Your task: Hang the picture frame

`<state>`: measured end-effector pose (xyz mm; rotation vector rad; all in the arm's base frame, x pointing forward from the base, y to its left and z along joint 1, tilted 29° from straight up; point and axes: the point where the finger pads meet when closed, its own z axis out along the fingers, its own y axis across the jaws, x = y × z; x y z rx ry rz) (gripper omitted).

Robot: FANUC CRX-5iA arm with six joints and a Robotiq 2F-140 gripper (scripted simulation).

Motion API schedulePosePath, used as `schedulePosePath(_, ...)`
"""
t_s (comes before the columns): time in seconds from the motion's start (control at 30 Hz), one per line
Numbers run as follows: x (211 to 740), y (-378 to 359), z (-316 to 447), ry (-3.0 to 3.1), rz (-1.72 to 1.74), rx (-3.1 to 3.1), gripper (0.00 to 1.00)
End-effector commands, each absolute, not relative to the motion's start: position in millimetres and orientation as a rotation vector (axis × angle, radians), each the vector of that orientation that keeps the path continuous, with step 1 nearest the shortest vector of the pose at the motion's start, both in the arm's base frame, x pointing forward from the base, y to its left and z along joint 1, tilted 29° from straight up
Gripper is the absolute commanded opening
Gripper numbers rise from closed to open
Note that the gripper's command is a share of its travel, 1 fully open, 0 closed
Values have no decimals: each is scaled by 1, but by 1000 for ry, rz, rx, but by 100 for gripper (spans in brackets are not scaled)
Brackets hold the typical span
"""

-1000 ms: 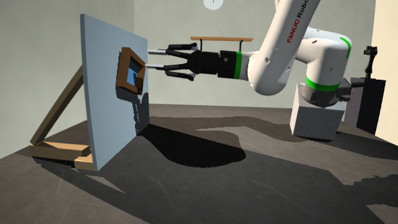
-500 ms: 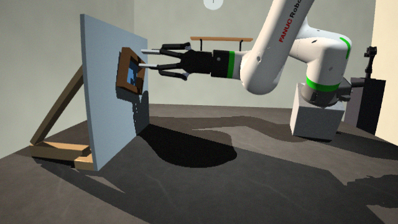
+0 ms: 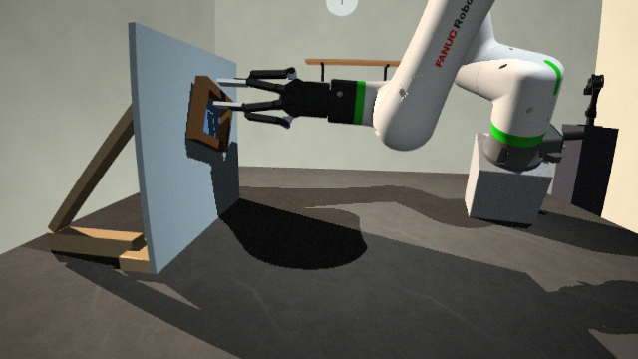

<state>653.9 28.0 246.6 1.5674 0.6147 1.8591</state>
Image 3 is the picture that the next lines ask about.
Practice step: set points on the brown rectangular frame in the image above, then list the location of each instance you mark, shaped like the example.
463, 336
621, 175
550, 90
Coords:
209, 126

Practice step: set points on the light blue flat board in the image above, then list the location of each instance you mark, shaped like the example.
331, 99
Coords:
184, 186

